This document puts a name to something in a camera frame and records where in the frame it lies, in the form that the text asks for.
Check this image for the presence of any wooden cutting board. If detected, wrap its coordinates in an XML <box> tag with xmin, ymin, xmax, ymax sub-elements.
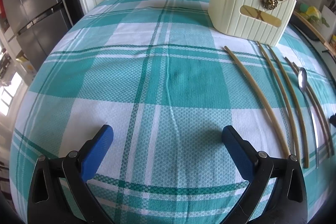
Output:
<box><xmin>290</xmin><ymin>11</ymin><xmax>335</xmax><ymax>58</ymax></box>

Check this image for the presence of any cream utensil holder box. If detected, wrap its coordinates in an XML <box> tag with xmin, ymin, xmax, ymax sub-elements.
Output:
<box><xmin>208</xmin><ymin>0</ymin><xmax>296</xmax><ymax>47</ymax></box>

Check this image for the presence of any metal spoon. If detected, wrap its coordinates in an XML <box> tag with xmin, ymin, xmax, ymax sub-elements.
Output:
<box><xmin>298</xmin><ymin>68</ymin><xmax>319</xmax><ymax>169</ymax></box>

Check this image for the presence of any teal white checkered tablecloth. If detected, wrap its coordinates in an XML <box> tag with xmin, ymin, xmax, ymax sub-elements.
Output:
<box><xmin>8</xmin><ymin>0</ymin><xmax>336</xmax><ymax>224</ymax></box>

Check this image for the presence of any grey metal refrigerator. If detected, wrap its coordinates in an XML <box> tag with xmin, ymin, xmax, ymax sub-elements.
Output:
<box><xmin>2</xmin><ymin>0</ymin><xmax>73</xmax><ymax>70</ymax></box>

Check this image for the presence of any plastic bag with produce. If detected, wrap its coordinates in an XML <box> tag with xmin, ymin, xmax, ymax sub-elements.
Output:
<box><xmin>298</xmin><ymin>3</ymin><xmax>330</xmax><ymax>28</ymax></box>

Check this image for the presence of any wooden chopstick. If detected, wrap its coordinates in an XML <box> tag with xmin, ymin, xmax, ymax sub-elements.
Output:
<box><xmin>256</xmin><ymin>41</ymin><xmax>301</xmax><ymax>162</ymax></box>
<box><xmin>267</xmin><ymin>45</ymin><xmax>310</xmax><ymax>169</ymax></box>
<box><xmin>224</xmin><ymin>46</ymin><xmax>290</xmax><ymax>157</ymax></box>

